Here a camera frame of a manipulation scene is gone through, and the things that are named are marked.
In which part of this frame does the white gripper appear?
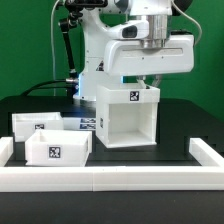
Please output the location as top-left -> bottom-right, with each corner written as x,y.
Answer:
104,35 -> 194,89

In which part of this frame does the white drawer cabinet frame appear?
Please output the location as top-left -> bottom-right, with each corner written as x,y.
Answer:
96,83 -> 160,148

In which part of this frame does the white front drawer box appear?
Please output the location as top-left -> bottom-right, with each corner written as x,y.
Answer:
25,130 -> 92,167

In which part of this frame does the white drawer box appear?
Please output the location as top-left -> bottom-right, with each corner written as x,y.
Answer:
25,130 -> 92,167
12,112 -> 63,142

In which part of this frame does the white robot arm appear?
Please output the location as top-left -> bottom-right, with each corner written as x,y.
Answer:
79,0 -> 194,100

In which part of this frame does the white rear drawer box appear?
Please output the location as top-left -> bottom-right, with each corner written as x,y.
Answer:
12,112 -> 63,142

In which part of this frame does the white marker sheet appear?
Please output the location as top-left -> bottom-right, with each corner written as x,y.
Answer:
63,117 -> 96,130

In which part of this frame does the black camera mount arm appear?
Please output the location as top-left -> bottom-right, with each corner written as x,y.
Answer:
54,0 -> 109,84

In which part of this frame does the white fence frame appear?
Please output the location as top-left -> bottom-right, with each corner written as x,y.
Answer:
0,137 -> 224,192

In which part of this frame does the black cable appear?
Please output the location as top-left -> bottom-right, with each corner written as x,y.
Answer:
20,79 -> 80,98

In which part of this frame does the grey cable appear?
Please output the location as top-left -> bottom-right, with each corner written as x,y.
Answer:
49,0 -> 65,98

